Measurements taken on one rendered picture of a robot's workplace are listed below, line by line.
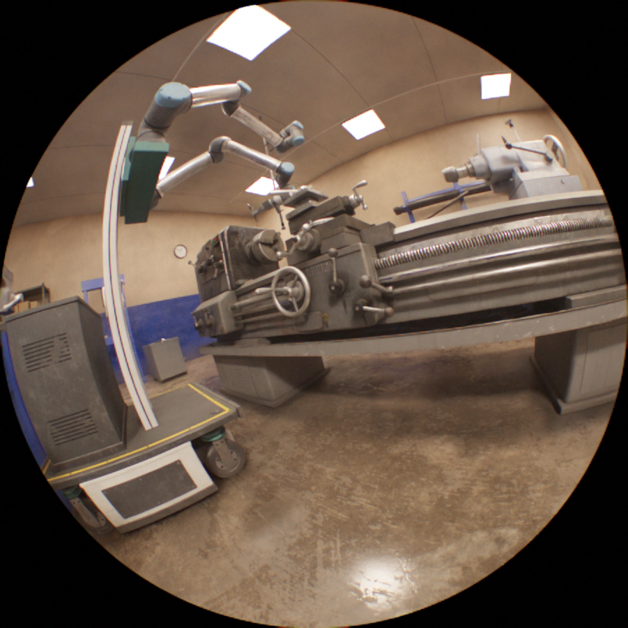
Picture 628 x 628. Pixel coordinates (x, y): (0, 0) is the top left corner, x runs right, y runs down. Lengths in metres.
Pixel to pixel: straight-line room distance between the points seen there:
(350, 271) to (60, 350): 1.03
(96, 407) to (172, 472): 0.32
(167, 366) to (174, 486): 2.59
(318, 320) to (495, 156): 1.11
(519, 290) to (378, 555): 0.94
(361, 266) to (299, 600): 1.02
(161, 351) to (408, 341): 3.04
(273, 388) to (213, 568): 1.15
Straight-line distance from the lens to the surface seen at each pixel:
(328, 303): 0.85
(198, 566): 0.83
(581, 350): 1.06
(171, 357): 3.34
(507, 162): 1.18
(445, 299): 0.88
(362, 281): 0.63
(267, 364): 1.44
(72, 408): 0.86
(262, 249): 1.52
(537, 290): 0.95
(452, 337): 0.73
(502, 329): 0.74
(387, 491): 0.80
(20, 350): 0.92
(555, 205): 1.00
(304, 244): 0.82
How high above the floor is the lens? 0.65
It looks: 4 degrees down
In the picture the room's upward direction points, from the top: 13 degrees counter-clockwise
